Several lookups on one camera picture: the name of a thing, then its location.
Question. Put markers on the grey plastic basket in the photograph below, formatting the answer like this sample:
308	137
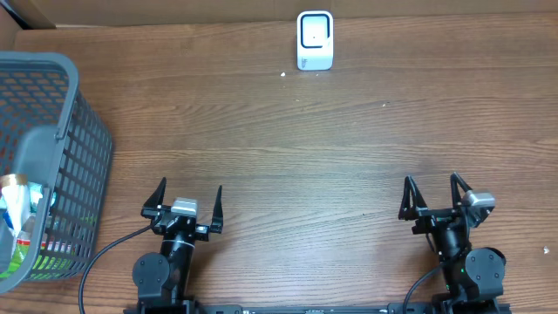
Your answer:
52	135

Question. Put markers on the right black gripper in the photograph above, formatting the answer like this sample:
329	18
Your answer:
411	210

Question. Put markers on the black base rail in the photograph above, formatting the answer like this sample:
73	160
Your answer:
305	309

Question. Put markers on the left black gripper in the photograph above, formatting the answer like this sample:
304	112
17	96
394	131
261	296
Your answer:
151	210

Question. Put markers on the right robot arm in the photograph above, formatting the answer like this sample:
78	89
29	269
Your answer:
474	277

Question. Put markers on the white tube gold cap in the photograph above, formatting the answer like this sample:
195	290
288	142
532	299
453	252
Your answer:
16	194

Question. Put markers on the white barcode scanner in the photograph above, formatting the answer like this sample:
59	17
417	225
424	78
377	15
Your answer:
314	40

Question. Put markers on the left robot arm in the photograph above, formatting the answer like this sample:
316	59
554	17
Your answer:
161	277

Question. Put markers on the teal tissue packet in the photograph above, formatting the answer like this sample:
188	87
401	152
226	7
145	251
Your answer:
36	192

